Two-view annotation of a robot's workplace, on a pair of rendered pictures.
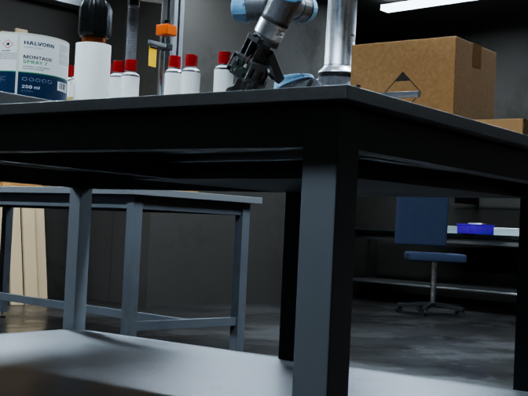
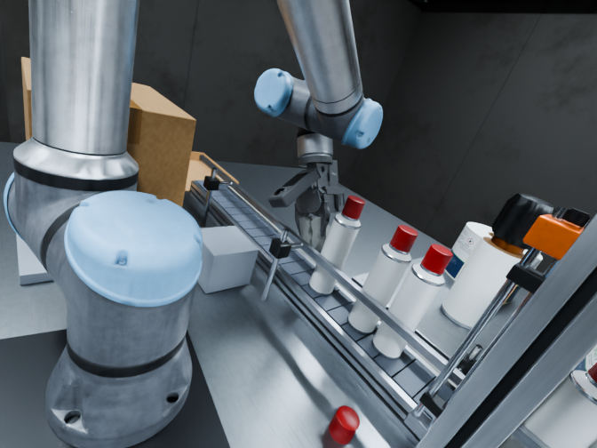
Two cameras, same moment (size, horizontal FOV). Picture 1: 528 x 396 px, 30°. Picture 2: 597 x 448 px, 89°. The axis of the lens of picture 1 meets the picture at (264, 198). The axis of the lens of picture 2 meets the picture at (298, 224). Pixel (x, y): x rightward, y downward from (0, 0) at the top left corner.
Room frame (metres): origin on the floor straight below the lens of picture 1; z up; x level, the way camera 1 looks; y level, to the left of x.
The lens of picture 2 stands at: (3.11, 0.10, 1.23)
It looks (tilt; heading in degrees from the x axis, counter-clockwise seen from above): 23 degrees down; 186
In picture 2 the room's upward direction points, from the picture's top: 19 degrees clockwise
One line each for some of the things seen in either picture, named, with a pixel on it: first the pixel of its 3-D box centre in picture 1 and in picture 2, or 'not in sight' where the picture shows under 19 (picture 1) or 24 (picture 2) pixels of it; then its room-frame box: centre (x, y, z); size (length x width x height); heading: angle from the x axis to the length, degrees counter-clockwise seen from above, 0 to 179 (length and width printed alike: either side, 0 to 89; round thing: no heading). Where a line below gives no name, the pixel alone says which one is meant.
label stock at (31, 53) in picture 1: (22, 72); (489, 260); (2.21, 0.56, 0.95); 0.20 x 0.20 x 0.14
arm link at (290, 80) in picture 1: (295, 97); (134, 268); (2.88, -0.08, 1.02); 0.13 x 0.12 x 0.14; 67
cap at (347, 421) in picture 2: not in sight; (344, 424); (2.81, 0.21, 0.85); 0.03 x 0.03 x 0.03
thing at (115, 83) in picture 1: (116, 97); (565, 422); (2.79, 0.43, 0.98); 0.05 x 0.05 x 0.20
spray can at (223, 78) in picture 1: (222, 90); (337, 246); (2.57, 0.12, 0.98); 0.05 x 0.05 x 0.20
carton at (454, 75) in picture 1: (422, 100); (104, 154); (2.57, -0.40, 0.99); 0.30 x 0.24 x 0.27; 53
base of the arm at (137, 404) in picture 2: not in sight; (129, 355); (2.89, -0.07, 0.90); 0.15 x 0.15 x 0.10
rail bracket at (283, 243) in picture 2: not in sight; (282, 264); (2.59, 0.03, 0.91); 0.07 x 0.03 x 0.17; 144
